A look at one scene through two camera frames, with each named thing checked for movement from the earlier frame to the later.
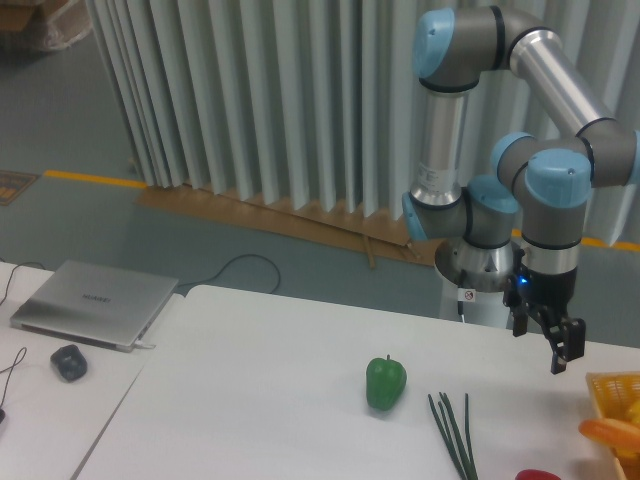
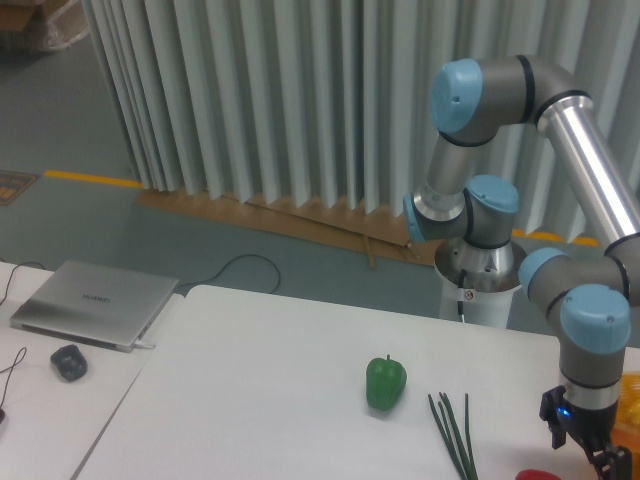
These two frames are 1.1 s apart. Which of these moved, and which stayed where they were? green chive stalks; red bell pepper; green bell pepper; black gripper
Moved: black gripper
Stayed: green chive stalks; green bell pepper; red bell pepper
